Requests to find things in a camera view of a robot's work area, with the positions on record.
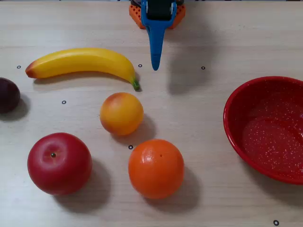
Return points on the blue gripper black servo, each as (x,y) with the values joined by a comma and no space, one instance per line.
(159,10)

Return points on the dark purple plum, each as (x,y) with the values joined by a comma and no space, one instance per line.
(8,95)

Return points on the orange robot base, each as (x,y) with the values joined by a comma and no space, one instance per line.
(135,17)

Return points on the red speckled bowl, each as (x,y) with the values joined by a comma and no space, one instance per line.
(255,106)

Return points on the yellow toy banana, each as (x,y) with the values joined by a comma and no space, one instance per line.
(82,61)

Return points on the yellow orange peach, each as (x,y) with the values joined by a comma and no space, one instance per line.
(121,114)

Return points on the orange toy fruit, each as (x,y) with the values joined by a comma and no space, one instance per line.
(156,169)

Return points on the red toy apple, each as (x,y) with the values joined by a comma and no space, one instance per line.
(59,165)

